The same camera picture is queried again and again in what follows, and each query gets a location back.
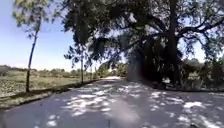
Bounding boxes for pale concrete path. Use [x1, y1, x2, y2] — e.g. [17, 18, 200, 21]
[0, 76, 224, 128]

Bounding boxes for small thin tree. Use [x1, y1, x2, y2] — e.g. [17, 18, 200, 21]
[63, 44, 93, 85]

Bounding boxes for large spreading tree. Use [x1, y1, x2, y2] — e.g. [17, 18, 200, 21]
[61, 0, 224, 88]

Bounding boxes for distant row of trees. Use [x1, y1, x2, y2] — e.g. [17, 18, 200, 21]
[0, 64, 96, 78]

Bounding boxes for grass field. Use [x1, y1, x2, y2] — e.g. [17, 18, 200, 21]
[0, 69, 101, 111]

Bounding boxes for slim young tree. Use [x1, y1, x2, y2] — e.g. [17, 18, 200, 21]
[12, 0, 54, 94]

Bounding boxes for distant green bushes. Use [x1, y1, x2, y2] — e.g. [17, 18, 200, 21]
[94, 62, 129, 79]

